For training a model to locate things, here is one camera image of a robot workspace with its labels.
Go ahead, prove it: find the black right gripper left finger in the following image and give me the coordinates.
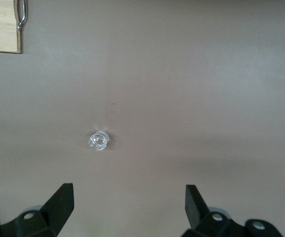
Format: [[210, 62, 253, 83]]
[[0, 183, 74, 237]]

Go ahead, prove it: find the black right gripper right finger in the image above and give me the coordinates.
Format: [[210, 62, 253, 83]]
[[184, 184, 284, 237]]

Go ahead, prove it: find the small clear glass cup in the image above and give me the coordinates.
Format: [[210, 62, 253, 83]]
[[87, 130, 111, 152]]

